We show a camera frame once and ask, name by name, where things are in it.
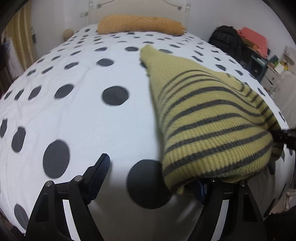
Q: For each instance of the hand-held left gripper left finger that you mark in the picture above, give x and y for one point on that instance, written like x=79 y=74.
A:
x=101 y=172

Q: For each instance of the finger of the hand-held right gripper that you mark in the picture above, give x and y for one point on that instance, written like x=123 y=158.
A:
x=285 y=138

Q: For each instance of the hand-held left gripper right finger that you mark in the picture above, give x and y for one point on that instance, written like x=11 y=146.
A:
x=200 y=190

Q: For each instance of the yellow striped knit sweater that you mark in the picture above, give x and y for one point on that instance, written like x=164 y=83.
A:
x=208 y=125

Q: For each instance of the white polka dot bed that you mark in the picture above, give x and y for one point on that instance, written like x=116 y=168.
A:
x=81 y=120

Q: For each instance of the white drawer unit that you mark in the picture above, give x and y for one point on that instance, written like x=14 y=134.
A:
x=272 y=75

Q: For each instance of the teal cabinet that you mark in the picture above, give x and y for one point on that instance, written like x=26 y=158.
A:
x=257 y=68

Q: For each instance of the coral pink cloth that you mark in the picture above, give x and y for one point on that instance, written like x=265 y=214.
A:
x=254 y=39

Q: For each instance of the black backpack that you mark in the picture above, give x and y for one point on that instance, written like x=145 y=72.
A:
x=225 y=40

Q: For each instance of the beige round ball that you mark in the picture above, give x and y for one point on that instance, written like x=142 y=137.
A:
x=68 y=33

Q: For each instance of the orange knit pillow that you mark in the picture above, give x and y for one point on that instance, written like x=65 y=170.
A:
x=138 y=24

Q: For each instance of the golden curtain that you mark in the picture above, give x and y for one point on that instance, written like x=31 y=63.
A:
x=22 y=34

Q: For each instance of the white bed headboard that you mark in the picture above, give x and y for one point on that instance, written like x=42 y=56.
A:
x=138 y=8

